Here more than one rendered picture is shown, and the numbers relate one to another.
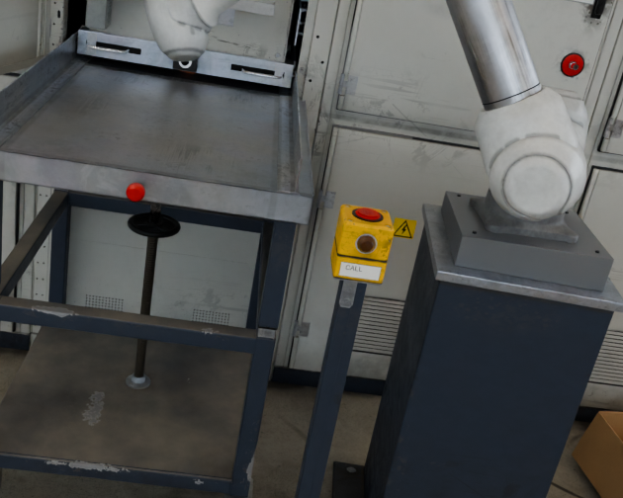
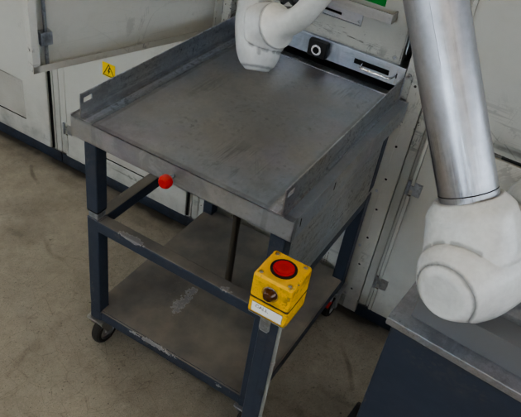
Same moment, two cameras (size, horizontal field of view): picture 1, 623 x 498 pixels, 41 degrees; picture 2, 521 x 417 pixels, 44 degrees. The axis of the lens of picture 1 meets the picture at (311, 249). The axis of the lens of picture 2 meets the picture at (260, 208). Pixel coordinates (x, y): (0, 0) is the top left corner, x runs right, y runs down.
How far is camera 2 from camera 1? 73 cm
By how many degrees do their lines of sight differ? 30
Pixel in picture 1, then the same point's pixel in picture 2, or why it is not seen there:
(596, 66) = not seen: outside the picture
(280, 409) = (346, 339)
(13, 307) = (107, 228)
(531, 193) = (437, 298)
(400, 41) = (500, 69)
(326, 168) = (418, 164)
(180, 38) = (248, 55)
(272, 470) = (305, 389)
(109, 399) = (198, 296)
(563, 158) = (471, 279)
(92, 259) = not seen: hidden behind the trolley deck
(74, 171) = (135, 152)
